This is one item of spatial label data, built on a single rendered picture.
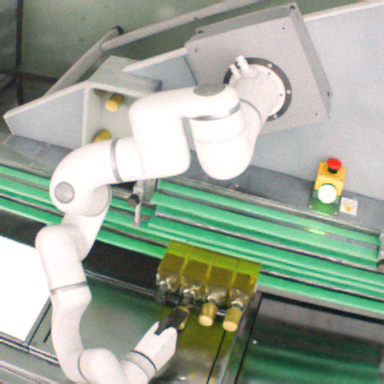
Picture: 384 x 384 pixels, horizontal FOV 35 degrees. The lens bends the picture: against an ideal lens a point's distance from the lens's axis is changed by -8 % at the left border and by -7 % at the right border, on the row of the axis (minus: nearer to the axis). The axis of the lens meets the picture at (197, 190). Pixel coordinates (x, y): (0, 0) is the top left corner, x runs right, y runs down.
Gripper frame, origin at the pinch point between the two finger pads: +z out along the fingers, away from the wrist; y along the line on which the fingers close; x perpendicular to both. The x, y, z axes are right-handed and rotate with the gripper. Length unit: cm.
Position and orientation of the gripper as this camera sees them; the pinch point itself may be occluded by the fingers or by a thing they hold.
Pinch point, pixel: (177, 321)
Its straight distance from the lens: 145.4
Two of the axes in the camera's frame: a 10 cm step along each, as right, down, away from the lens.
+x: -8.6, -3.8, 3.4
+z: 5.0, -5.0, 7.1
